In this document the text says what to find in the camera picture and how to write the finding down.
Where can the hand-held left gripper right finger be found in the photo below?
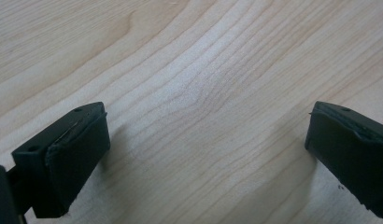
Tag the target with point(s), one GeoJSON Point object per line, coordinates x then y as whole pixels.
{"type": "Point", "coordinates": [351, 149]}

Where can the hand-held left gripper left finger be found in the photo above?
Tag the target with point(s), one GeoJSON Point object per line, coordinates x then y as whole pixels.
{"type": "Point", "coordinates": [65, 158]}

